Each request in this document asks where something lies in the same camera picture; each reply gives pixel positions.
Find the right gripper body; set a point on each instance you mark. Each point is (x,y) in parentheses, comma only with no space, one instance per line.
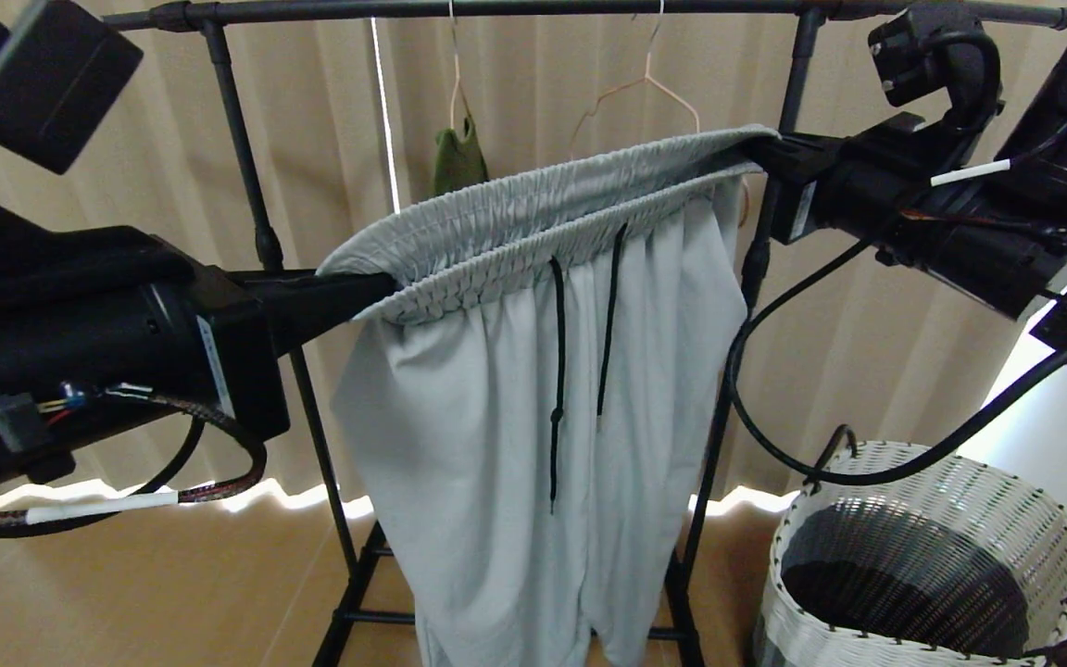
(848,185)

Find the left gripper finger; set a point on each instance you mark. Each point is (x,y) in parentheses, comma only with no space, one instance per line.
(320,296)

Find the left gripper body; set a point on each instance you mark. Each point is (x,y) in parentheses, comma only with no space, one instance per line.
(107,352)

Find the pale grey shorts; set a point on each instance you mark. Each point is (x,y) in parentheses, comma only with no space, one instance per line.
(478,445)

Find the pink clothes hanger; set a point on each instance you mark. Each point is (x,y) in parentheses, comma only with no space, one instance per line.
(646,79)
(456,83)

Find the black clothes rack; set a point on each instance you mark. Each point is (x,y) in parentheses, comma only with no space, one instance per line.
(237,120)

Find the white laundry basket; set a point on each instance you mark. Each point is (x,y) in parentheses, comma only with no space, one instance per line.
(913,482)

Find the green long-sleeved shirt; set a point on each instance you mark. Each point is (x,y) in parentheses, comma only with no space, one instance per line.
(459,162)

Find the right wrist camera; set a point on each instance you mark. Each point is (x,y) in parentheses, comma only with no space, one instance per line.
(909,51)

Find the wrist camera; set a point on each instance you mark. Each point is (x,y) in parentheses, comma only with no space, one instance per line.
(52,83)
(909,51)

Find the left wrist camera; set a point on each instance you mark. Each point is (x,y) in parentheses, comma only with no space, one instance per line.
(52,83)

